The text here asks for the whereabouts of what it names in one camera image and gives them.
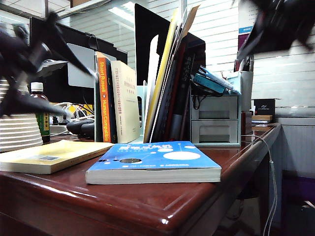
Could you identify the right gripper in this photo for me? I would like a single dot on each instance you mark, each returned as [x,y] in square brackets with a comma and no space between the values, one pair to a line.
[290,14]

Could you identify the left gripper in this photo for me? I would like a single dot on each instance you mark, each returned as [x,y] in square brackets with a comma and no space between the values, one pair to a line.
[22,59]

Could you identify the blue paperback book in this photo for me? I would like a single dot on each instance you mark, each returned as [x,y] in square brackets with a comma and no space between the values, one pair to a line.
[152,157]

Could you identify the orange Human Compatible book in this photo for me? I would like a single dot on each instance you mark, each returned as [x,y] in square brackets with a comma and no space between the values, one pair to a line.
[104,103]

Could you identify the light blue desk bookshelf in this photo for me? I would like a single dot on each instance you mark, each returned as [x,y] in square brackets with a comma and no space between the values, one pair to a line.
[238,110]

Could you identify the cream book with Chinese text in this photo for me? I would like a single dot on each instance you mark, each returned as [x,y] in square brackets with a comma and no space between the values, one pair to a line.
[126,103]

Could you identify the brown flat book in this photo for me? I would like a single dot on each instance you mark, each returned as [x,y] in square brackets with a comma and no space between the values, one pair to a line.
[262,118]

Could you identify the pale yellow paperback book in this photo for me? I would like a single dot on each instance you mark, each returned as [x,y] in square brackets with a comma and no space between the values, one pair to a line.
[49,157]

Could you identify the dark book with Chinese title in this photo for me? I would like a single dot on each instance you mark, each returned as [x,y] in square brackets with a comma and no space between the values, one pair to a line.
[188,81]

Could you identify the white model airplane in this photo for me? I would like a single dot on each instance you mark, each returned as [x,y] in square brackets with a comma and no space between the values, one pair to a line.
[53,64]

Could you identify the purple and white poster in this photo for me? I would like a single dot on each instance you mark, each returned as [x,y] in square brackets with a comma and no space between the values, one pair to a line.
[246,24]

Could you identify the silver pen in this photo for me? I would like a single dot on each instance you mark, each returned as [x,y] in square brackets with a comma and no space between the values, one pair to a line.
[250,64]

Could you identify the dark red pen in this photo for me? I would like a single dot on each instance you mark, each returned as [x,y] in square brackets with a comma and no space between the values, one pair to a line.
[237,65]

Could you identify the wide black monitor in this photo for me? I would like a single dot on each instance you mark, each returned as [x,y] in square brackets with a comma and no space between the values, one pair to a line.
[73,34]

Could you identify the brown bottle with green label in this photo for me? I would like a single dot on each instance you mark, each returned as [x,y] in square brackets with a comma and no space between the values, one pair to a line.
[43,127]

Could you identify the white power strip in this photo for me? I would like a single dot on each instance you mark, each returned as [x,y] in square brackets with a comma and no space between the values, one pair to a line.
[57,129]

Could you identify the white pen cup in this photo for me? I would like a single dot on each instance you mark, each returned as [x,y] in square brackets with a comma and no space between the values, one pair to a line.
[246,91]

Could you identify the black rounded pouch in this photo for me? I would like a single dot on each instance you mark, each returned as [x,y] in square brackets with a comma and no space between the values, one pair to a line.
[81,126]

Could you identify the light blue booklet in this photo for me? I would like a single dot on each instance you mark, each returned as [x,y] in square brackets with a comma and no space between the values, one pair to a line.
[221,82]

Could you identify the white ribbed jug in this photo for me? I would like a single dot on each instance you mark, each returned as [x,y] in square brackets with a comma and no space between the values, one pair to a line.
[19,132]

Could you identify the black box with white logo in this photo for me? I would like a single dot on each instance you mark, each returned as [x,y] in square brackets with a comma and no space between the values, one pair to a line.
[264,107]

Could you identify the teal notebook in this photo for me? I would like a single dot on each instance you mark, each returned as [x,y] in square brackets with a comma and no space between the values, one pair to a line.
[209,83]

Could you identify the brown paper envelope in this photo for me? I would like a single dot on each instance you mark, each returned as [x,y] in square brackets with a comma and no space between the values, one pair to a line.
[189,22]

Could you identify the dark red box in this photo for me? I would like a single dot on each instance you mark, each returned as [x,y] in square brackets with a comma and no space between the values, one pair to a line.
[246,123]

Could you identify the white drawer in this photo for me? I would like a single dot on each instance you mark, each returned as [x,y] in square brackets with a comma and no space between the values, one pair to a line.
[214,131]
[214,108]

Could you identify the white curved divider panel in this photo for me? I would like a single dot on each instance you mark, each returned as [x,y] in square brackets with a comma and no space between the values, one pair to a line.
[152,73]

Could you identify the tall black monitor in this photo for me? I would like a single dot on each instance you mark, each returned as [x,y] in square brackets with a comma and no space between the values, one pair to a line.
[147,27]

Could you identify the leaning files and folders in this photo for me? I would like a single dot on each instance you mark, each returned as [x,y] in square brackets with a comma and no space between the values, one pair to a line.
[161,73]

